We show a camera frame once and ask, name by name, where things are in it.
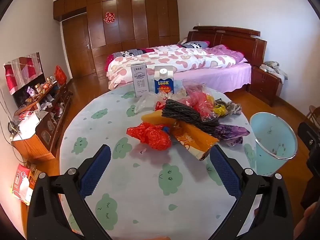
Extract black television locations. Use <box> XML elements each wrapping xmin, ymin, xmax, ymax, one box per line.
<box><xmin>4</xmin><ymin>52</ymin><xmax>47</xmax><ymax>108</ymax></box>

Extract orange wrapper with beige end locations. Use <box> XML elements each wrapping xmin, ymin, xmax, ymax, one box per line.
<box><xmin>172</xmin><ymin>124</ymin><xmax>219</xmax><ymax>162</ymax></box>

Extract white quilt with pink hearts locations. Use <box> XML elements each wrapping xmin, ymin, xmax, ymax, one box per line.
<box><xmin>107</xmin><ymin>44</ymin><xmax>235</xmax><ymax>90</ymax></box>

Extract red and white cloth cover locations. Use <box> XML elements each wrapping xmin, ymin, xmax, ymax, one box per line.
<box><xmin>3</xmin><ymin>52</ymin><xmax>43</xmax><ymax>95</ymax></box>

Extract purple wrapper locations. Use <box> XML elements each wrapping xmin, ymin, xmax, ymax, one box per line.
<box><xmin>215</xmin><ymin>124</ymin><xmax>250</xmax><ymax>145</ymax></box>

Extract brown wooden door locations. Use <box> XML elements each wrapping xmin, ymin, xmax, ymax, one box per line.
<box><xmin>62</xmin><ymin>14</ymin><xmax>97</xmax><ymax>79</ymax></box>

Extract yellow plastic bag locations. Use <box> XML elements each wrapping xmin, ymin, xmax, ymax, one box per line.
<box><xmin>206</xmin><ymin>94</ymin><xmax>227</xmax><ymax>117</ymax></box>

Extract red plastic bag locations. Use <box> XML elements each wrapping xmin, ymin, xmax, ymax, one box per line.
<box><xmin>126</xmin><ymin>122</ymin><xmax>172</xmax><ymax>151</ymax></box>

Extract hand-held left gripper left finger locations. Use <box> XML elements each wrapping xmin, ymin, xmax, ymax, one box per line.
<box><xmin>26</xmin><ymin>144</ymin><xmax>113</xmax><ymax>240</ymax></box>

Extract red and white shopping bag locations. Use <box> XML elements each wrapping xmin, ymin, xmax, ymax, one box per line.
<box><xmin>10</xmin><ymin>164</ymin><xmax>34</xmax><ymax>203</ymax></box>

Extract brown wooden tv cabinet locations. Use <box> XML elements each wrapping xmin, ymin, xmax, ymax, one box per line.
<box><xmin>11</xmin><ymin>81</ymin><xmax>73</xmax><ymax>159</ymax></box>

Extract grey wrapper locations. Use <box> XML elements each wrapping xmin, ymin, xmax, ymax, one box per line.
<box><xmin>215</xmin><ymin>99</ymin><xmax>242</xmax><ymax>117</ymax></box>

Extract grey crumpled clothes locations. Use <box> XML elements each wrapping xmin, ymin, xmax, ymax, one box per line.
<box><xmin>259</xmin><ymin>61</ymin><xmax>288</xmax><ymax>83</ymax></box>

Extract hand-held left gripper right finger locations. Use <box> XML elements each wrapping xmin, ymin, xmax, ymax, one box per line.
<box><xmin>209</xmin><ymin>145</ymin><xmax>293</xmax><ymax>240</ymax></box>

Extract person's right hand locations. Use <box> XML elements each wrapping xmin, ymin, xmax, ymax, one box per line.
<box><xmin>294</xmin><ymin>202</ymin><xmax>320</xmax><ymax>240</ymax></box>

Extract blue milk carton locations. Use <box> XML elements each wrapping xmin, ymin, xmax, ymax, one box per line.
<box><xmin>154</xmin><ymin>65</ymin><xmax>175</xmax><ymax>94</ymax></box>

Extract clutter of small items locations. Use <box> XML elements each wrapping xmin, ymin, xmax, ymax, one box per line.
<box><xmin>25</xmin><ymin>76</ymin><xmax>65</xmax><ymax>115</ymax></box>

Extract brown wooden wardrobe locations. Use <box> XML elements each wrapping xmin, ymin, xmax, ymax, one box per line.
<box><xmin>53</xmin><ymin>0</ymin><xmax>178</xmax><ymax>79</ymax></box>

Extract light blue trash bin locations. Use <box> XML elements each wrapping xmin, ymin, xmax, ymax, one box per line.
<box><xmin>250</xmin><ymin>112</ymin><xmax>298</xmax><ymax>177</ymax></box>

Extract brown wooden nightstand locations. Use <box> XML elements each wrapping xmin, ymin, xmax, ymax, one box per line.
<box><xmin>249</xmin><ymin>66</ymin><xmax>284</xmax><ymax>107</ymax></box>

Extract patchwork blanket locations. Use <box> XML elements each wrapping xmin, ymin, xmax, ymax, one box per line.
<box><xmin>107</xmin><ymin>48</ymin><xmax>160</xmax><ymax>70</ymax></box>

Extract white carton box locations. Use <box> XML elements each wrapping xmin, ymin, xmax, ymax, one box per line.
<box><xmin>131</xmin><ymin>62</ymin><xmax>150</xmax><ymax>98</ymax></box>

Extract pink plastic bag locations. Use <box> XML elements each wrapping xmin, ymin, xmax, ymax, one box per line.
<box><xmin>182</xmin><ymin>80</ymin><xmax>215</xmax><ymax>120</ymax></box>

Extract pink bed sheet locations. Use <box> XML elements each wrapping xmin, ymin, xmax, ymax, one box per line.
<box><xmin>172</xmin><ymin>62</ymin><xmax>252</xmax><ymax>93</ymax></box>

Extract white paper bag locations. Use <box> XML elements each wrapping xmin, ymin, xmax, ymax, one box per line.
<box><xmin>19</xmin><ymin>111</ymin><xmax>40</xmax><ymax>135</ymax></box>

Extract cow print pillow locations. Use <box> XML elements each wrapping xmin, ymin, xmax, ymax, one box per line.
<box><xmin>178</xmin><ymin>40</ymin><xmax>210</xmax><ymax>49</ymax></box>

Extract brown wooden bed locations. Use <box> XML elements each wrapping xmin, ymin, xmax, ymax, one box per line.
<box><xmin>106</xmin><ymin>26</ymin><xmax>267</xmax><ymax>95</ymax></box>

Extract clear plastic bag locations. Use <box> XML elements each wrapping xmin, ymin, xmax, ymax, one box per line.
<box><xmin>134</xmin><ymin>90</ymin><xmax>187</xmax><ymax>114</ymax></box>

